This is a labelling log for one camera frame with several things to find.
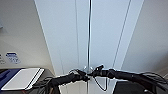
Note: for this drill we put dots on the grey wall box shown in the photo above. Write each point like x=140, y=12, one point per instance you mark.
x=1, y=27

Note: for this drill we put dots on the blue and white wall sign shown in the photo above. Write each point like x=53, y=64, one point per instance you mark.
x=13, y=57

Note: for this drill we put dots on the white wardrobe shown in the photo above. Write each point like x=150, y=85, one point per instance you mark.
x=110, y=30

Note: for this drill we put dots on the white wall sign dark print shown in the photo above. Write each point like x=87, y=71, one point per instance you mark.
x=2, y=60

